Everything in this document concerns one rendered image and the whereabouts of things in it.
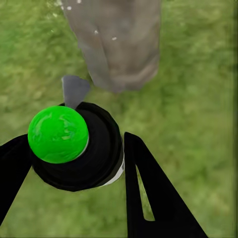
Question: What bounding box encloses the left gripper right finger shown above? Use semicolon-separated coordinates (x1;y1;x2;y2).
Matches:
123;132;208;238

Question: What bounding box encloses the pesticide atomizer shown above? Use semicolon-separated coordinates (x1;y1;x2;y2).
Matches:
28;75;125;192

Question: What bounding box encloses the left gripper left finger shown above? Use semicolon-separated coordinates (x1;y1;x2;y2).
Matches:
0;134;32;226

